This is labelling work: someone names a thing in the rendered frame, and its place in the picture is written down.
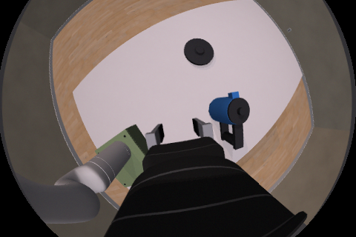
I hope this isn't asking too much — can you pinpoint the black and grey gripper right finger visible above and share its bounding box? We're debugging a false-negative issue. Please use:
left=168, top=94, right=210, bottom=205
left=192, top=118, right=214, bottom=139

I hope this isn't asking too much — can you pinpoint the black round disc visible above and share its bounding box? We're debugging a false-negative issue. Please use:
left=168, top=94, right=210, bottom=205
left=184, top=39, right=214, bottom=66

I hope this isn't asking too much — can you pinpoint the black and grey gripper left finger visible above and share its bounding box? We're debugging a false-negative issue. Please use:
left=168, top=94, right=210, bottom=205
left=145, top=124, right=165, bottom=149

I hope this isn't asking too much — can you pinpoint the blue kettle with black handle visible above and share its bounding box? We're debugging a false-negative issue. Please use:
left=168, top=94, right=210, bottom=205
left=208, top=91, right=250, bottom=150

